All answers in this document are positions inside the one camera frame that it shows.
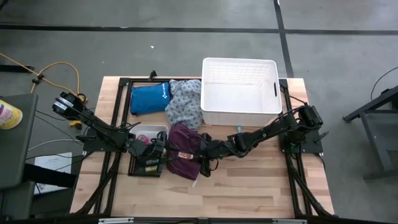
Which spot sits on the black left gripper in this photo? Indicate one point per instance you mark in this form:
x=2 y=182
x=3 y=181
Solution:
x=150 y=151

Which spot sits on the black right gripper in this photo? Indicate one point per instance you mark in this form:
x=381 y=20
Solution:
x=211 y=151

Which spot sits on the orange vial white cap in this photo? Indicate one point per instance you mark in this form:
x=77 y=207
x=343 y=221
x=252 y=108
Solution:
x=186 y=155

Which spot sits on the dark purple cloth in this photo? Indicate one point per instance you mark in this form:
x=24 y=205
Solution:
x=183 y=169

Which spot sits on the pink bandage roll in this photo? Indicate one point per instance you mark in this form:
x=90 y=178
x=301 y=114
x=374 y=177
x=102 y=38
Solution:
x=143 y=138

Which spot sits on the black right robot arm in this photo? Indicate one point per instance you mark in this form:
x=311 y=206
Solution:
x=267 y=133

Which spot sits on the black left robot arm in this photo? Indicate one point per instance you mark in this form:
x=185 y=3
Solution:
x=99 y=130

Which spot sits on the small white plastic bin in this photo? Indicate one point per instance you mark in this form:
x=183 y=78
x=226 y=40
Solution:
x=149 y=129

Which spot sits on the large white perforated basket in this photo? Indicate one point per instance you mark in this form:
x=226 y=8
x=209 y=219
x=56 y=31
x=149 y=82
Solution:
x=239 y=93

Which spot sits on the white paper tag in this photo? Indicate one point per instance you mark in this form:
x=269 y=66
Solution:
x=195 y=183

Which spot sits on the grey patterned hospital gown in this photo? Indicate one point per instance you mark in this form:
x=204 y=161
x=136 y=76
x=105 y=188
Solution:
x=186 y=102

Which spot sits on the blue fabric pouch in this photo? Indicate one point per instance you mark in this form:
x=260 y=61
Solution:
x=149 y=99

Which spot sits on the white paper sheet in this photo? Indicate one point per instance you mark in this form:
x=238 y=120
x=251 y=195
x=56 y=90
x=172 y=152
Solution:
x=53 y=161

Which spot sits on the dark grey cart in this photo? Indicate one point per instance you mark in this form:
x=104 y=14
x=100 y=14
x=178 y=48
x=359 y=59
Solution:
x=15 y=149

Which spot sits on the yellow labelled canister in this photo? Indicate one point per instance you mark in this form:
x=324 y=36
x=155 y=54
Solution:
x=9 y=115

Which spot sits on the black floor bar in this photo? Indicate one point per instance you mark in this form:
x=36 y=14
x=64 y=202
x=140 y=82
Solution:
x=15 y=68

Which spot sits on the black metal stand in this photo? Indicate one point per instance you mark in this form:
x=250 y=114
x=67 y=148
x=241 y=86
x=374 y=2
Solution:
x=377 y=140

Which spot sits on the black aluminium table frame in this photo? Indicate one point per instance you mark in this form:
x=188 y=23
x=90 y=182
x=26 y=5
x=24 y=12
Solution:
x=140 y=80

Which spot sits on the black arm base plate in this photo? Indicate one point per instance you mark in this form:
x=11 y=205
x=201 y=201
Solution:
x=312 y=144
x=87 y=147

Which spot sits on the silver aluminium bracket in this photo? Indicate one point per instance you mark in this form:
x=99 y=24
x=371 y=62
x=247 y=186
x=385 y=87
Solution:
x=289 y=221
x=116 y=221

